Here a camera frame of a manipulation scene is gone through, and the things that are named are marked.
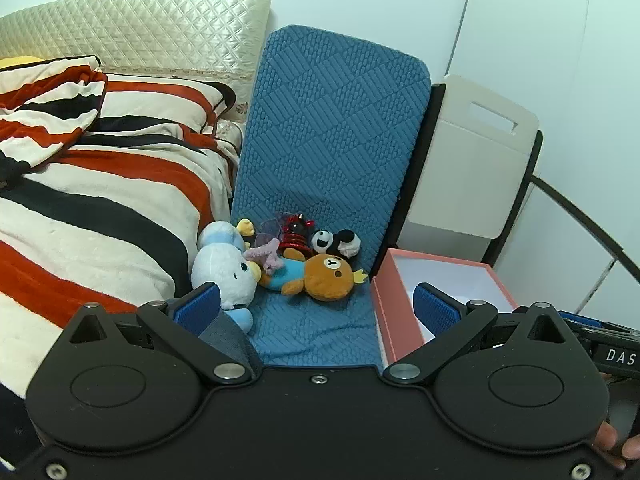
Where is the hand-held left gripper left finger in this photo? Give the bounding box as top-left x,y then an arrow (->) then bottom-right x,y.
65,282 -> 255,386

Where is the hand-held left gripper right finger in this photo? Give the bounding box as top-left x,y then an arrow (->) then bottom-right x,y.
382,282 -> 576,386

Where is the white and blue plush toy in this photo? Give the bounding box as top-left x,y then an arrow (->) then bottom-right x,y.
190,217 -> 263,333

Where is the pink cardboard box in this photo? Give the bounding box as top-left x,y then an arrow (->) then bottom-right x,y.
370,247 -> 518,363

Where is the red and black plush toy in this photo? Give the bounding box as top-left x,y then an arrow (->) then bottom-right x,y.
277,212 -> 316,261

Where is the panda plush toy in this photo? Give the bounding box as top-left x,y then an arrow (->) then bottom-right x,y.
311,229 -> 362,260

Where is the person's right hand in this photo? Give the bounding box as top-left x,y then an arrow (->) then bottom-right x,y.
594,421 -> 640,474

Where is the grey cloth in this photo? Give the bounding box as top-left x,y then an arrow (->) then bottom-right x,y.
197,307 -> 263,378

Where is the pink fuzzy toy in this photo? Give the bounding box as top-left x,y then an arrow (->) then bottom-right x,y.
242,239 -> 283,276

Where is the white cabinet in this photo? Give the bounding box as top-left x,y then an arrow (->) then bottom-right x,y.
492,180 -> 640,323

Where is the purple mesh bow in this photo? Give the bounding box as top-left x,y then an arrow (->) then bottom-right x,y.
255,212 -> 291,248

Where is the brown bear plush toy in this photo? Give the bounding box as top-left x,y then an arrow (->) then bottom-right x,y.
257,254 -> 369,303

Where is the black metal bar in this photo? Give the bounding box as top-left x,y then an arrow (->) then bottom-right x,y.
530,175 -> 640,283

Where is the beige folding chair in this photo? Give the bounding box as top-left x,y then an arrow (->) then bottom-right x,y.
397,74 -> 545,267

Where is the striped blanket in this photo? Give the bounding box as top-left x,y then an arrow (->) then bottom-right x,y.
0,55 -> 243,403

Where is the blue textured mat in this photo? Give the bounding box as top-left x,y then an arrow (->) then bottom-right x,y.
230,24 -> 432,366

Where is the quilted beige headboard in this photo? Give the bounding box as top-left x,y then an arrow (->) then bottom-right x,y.
0,0 -> 273,123

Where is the yellow pillow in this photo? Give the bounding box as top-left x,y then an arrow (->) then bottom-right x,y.
0,55 -> 56,69

